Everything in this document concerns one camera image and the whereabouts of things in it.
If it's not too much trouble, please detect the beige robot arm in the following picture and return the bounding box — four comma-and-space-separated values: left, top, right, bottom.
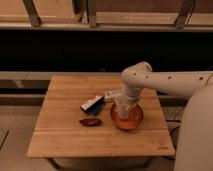
121, 62, 213, 171

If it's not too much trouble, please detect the orange ceramic bowl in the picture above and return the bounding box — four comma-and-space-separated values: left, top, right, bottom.
110, 104, 144, 131

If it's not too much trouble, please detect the small white object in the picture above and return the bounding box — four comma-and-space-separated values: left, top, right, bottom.
104, 89, 122, 102

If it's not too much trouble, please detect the blue and white box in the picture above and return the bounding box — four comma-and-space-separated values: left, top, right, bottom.
80, 95, 104, 116

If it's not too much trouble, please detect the dark red flat object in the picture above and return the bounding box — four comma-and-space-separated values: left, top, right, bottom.
80, 118, 102, 127

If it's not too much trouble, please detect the wooden table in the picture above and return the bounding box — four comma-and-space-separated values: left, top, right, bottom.
27, 76, 175, 158

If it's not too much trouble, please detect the wooden shelf frame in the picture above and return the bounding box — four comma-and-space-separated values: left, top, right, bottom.
0, 0, 213, 32

